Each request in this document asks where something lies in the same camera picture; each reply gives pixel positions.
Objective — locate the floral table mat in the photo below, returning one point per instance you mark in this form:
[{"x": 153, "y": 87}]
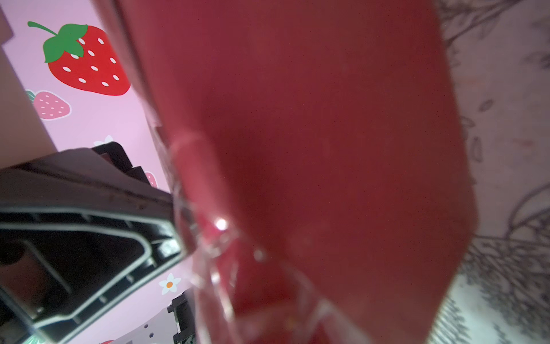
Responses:
[{"x": 498, "y": 52}]

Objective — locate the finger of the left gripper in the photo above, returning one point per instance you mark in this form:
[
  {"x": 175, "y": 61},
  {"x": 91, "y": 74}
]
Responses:
[{"x": 81, "y": 230}]

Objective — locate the maroon wrapping paper sheet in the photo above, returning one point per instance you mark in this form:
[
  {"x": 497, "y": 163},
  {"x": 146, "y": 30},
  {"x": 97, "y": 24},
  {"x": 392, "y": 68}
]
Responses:
[{"x": 326, "y": 130}]

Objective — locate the clear adhesive tape piece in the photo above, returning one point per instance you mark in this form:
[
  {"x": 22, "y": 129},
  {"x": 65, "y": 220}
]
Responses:
[{"x": 246, "y": 294}]

